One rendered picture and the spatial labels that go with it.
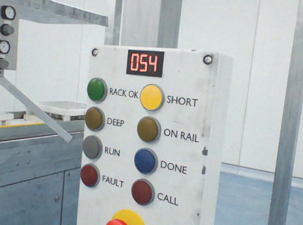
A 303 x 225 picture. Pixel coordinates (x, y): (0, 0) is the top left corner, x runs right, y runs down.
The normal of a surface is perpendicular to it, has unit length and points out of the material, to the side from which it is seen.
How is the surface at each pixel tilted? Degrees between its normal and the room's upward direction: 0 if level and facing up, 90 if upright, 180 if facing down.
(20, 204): 90
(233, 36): 90
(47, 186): 90
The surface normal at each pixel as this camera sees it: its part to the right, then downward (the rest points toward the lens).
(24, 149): 0.84, 0.14
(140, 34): -0.54, 0.04
